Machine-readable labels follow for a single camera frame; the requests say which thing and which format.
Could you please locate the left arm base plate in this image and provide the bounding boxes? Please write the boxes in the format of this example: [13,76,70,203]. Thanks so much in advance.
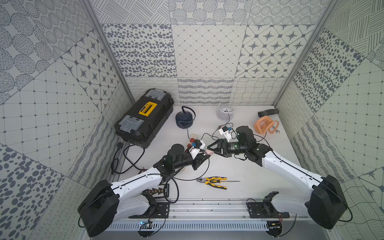
[129,202,171,219]

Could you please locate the cream red power strip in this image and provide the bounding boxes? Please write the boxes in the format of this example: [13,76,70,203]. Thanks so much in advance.
[186,138,199,152]

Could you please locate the dark grey pipe piece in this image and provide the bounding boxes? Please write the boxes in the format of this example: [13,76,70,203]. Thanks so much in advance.
[258,109,280,118]

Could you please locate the white fan black cable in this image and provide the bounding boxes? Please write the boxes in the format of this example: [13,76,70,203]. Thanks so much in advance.
[200,111,235,142]

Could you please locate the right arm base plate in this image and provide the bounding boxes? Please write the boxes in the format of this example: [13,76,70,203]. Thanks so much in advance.
[246,202,290,219]

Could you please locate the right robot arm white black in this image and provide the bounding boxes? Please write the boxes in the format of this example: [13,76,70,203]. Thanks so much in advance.
[207,126,349,230]

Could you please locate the white desk fan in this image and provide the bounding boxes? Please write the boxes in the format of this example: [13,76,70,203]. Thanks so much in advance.
[216,105,235,122]

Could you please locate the black power strip cord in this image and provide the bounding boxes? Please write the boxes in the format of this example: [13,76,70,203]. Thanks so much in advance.
[110,142,146,175]

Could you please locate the black yellow toolbox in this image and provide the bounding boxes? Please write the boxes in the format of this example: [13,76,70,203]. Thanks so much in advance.
[115,89,174,149]

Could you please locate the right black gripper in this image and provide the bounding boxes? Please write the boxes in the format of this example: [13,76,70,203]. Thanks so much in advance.
[207,138,247,158]

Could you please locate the orange desk fan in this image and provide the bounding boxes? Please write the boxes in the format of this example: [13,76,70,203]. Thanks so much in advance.
[254,116,280,135]

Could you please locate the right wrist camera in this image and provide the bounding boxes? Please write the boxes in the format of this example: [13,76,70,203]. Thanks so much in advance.
[219,126,232,143]

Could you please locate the orange fan black cable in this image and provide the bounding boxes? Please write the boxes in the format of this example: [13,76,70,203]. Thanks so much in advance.
[254,131,272,145]

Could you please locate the yellow black pliers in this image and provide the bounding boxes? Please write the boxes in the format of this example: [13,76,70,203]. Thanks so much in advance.
[196,177,227,190]

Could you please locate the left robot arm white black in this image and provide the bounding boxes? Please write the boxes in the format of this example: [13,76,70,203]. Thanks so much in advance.
[78,144,211,238]

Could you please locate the black screwdriver bit case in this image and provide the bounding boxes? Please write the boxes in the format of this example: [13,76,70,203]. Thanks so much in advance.
[144,184,170,199]

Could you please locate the aluminium front rail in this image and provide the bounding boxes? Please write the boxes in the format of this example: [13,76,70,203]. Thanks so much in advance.
[85,198,334,222]

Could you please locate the pink charger of blue fan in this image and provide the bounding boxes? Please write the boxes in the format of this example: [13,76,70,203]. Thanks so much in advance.
[206,150,215,156]

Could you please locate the dark blue desk fan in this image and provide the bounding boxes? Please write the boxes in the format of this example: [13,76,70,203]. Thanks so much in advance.
[175,106,196,129]

